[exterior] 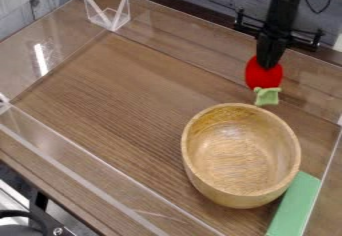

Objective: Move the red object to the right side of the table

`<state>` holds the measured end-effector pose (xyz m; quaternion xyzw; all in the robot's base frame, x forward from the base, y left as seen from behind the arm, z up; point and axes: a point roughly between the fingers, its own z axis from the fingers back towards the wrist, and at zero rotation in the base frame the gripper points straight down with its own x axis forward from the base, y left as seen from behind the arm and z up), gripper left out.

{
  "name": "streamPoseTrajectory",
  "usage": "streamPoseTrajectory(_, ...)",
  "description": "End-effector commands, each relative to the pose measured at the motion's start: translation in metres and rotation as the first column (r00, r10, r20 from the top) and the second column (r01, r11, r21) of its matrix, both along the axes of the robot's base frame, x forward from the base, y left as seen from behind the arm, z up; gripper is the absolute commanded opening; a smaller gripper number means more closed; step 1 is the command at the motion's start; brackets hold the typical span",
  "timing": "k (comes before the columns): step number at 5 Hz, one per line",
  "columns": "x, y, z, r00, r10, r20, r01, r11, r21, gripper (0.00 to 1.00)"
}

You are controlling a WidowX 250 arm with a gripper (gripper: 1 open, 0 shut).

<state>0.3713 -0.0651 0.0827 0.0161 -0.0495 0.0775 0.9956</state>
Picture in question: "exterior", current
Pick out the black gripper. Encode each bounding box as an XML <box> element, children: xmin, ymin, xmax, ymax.
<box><xmin>234</xmin><ymin>0</ymin><xmax>324</xmax><ymax>69</ymax></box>

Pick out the red plush strawberry toy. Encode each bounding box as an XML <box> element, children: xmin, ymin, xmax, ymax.
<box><xmin>245</xmin><ymin>57</ymin><xmax>284</xmax><ymax>106</ymax></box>

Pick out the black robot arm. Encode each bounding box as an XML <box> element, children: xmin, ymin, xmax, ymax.
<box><xmin>234</xmin><ymin>0</ymin><xmax>324</xmax><ymax>70</ymax></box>

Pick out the wooden bowl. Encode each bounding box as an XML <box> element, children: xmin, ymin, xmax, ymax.
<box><xmin>181</xmin><ymin>103</ymin><xmax>302</xmax><ymax>209</ymax></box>

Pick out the green foam block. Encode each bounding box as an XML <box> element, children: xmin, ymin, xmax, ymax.
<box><xmin>265</xmin><ymin>171</ymin><xmax>321</xmax><ymax>236</ymax></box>

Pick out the clear acrylic corner bracket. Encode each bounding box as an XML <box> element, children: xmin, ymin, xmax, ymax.
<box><xmin>85</xmin><ymin>0</ymin><xmax>131</xmax><ymax>32</ymax></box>

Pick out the clear acrylic enclosure wall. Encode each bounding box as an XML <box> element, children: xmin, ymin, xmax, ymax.
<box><xmin>0</xmin><ymin>0</ymin><xmax>342</xmax><ymax>236</ymax></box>

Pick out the black table leg bracket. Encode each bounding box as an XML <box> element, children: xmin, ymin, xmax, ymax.
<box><xmin>30</xmin><ymin>190</ymin><xmax>77</xmax><ymax>236</ymax></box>

